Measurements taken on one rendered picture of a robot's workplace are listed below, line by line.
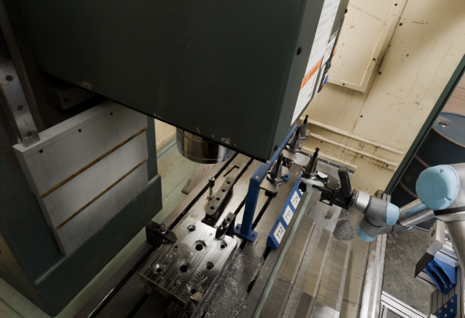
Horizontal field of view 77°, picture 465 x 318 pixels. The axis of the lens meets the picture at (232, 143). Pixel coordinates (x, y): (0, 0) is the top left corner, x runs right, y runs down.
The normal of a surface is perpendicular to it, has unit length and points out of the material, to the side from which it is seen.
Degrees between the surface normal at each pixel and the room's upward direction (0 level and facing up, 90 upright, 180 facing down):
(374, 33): 90
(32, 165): 90
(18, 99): 90
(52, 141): 91
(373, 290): 0
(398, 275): 0
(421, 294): 0
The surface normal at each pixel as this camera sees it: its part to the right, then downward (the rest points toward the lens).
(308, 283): 0.17, -0.86
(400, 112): -0.47, 0.47
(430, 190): -0.97, -0.06
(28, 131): 0.88, 0.35
